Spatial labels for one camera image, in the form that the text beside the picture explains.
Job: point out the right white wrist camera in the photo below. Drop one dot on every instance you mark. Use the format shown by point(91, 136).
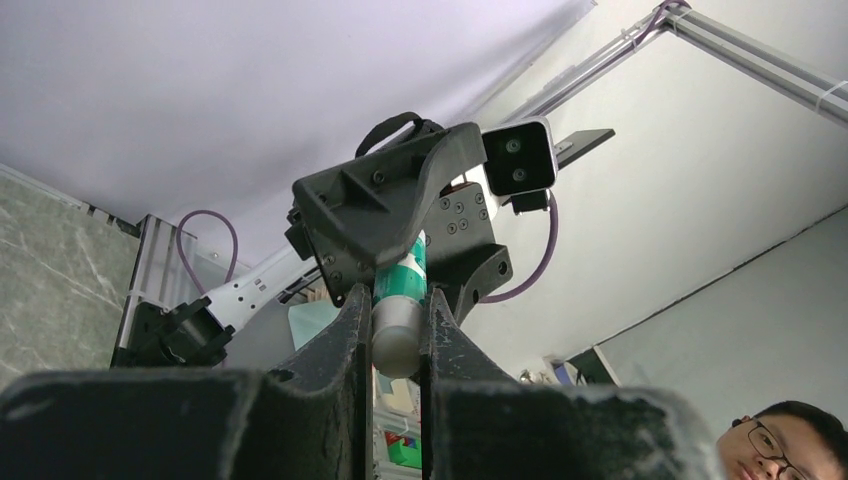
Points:
point(523, 162)

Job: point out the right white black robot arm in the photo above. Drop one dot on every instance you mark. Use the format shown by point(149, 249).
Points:
point(196, 333)

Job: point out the person with glasses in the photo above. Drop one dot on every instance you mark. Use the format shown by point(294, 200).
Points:
point(787, 440)

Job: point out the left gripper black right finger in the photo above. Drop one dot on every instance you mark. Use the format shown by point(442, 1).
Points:
point(478, 422)

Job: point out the green white glue stick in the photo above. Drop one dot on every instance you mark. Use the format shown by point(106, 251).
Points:
point(397, 313)

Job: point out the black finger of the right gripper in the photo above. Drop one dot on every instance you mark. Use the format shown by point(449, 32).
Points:
point(373, 207)
point(467, 278)

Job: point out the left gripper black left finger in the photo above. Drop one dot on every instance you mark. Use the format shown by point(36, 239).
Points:
point(308, 418)

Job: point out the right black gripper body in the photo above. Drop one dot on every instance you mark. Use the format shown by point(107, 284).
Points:
point(457, 222)

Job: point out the aluminium rail frame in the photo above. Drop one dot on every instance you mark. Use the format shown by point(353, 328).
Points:
point(225, 103)

